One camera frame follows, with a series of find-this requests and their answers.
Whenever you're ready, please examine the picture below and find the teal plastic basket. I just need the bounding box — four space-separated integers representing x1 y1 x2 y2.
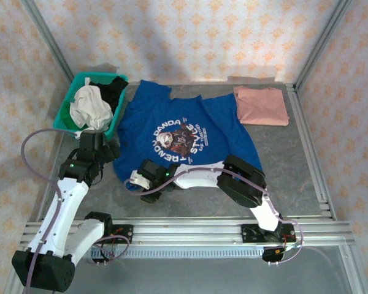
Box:
52 72 129 142

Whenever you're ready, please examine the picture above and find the blue printed t-shirt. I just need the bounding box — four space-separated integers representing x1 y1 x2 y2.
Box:
112 79 264 184

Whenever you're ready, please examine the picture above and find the pink t-shirt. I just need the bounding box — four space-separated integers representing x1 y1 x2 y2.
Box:
232 85 291 127

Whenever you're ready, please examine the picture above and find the green t-shirt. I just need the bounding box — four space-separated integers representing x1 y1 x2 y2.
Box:
61 99 90 131

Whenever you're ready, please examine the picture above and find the white t-shirt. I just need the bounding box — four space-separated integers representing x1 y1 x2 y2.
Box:
69 77 114 132

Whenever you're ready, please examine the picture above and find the black t-shirt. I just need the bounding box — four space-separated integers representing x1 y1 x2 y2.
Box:
88 77 129 114

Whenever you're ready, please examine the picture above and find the black connector box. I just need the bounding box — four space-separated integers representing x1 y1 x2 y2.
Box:
262 246 286 266
88 247 119 266

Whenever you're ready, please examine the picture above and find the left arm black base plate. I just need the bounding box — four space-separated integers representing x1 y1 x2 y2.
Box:
101 224 134 245

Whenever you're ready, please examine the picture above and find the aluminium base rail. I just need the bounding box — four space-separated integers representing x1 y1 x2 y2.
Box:
20 216 356 246

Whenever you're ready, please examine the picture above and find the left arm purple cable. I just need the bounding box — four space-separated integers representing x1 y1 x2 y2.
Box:
20 128 131 288

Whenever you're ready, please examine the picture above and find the slotted grey cable duct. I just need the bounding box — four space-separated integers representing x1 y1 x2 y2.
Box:
88 247 266 258

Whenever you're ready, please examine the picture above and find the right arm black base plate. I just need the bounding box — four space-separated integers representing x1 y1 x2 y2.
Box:
240 223 296 245

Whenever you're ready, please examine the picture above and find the aluminium frame post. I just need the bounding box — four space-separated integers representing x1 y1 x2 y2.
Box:
20 0 80 89
293 0 353 90
4 266 22 294
339 244 368 294

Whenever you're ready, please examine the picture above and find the aluminium lower frame post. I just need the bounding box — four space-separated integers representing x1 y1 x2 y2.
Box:
4 266 22 294
339 244 368 294

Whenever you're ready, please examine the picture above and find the aluminium side rail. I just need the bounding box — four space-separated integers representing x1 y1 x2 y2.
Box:
284 83 337 221

